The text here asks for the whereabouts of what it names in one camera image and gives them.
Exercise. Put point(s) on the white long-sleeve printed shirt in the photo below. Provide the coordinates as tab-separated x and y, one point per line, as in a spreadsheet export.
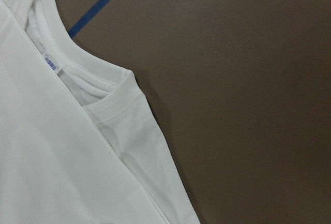
79	143

